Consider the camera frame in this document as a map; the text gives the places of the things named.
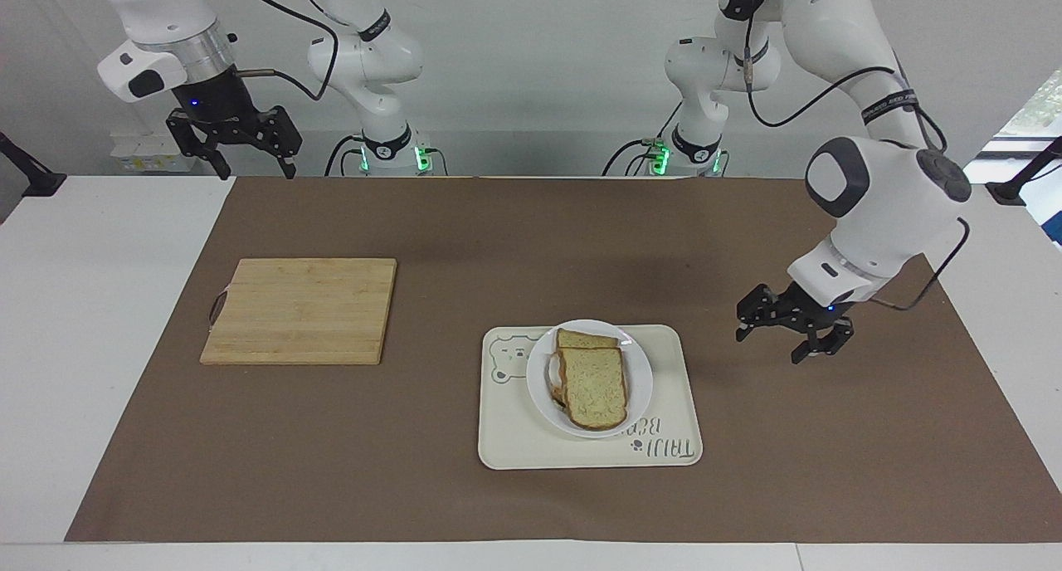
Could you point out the white round plate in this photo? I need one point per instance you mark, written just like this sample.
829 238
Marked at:
639 376

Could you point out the wooden cutting board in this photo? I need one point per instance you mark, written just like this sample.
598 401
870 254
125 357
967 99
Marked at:
303 309

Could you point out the black stand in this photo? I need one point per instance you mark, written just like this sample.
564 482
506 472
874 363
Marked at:
1025 177
33 177

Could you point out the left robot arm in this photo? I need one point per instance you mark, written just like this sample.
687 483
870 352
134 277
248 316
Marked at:
892 206

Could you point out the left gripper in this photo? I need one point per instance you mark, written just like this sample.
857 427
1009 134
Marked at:
809 305

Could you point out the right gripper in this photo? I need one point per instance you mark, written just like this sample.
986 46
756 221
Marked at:
217 98

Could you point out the cream tray with bear print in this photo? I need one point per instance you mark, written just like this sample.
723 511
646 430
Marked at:
664 405

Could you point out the toasted bread slice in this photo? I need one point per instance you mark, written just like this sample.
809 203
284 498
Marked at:
593 388
585 339

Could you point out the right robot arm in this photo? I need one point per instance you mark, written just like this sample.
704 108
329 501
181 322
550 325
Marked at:
162 11

